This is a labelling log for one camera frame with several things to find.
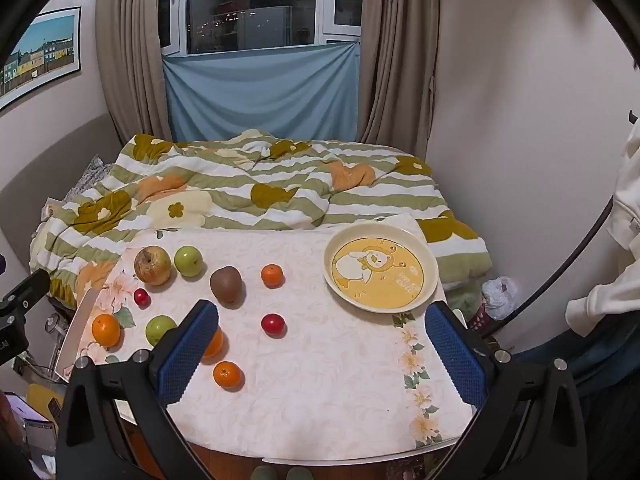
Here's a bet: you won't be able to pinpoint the white plastic bag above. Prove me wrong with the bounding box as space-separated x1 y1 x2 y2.
481 276 521 321

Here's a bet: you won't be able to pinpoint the orange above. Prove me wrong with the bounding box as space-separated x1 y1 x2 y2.
91 313 122 348
200 325 224 360

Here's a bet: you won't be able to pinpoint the grey patterned pillow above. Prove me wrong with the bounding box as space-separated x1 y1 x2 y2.
62 155 113 203

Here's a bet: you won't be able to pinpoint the brown kiwi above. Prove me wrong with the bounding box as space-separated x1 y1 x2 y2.
209 266 244 306

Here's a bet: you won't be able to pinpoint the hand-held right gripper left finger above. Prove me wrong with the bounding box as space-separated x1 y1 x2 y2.
54 299 236 480

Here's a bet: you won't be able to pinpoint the white floral tablecloth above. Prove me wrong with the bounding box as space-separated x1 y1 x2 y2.
75 212 476 453

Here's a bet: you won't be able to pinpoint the black cable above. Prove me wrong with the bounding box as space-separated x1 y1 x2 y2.
477 197 616 338

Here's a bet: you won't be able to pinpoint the person's dark blue pants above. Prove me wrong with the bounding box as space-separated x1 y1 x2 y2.
515 310 640 401

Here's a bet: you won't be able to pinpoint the small tangerine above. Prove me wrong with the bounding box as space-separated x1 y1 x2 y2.
260 263 284 289
213 361 243 390

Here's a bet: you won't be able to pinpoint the wall poster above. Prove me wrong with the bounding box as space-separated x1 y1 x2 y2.
0 6 82 111

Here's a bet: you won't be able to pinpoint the beige curtain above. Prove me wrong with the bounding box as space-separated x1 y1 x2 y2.
357 0 441 158
95 0 188 143

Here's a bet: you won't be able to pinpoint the person's white jacket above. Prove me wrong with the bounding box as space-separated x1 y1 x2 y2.
565 120 640 338

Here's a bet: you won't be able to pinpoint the cream plate with yellow cartoon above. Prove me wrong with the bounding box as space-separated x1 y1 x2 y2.
322 223 440 313

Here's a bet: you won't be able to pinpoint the green apple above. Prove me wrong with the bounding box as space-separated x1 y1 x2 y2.
145 315 179 347
173 245 204 277

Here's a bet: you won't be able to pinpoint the blue cloth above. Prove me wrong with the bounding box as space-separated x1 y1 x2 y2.
162 40 362 143

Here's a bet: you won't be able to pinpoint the green striped floral blanket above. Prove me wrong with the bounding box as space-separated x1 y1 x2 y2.
29 129 493 311

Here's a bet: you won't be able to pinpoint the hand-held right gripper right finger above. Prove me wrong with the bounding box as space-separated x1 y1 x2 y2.
424 301 589 480

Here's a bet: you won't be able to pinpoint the window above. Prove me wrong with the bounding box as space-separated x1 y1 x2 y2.
161 0 365 56

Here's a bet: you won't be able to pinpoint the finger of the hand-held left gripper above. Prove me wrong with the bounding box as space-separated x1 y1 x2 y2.
0 268 51 313

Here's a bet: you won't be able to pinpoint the lit screen device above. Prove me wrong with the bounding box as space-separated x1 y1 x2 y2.
5 392 60 480

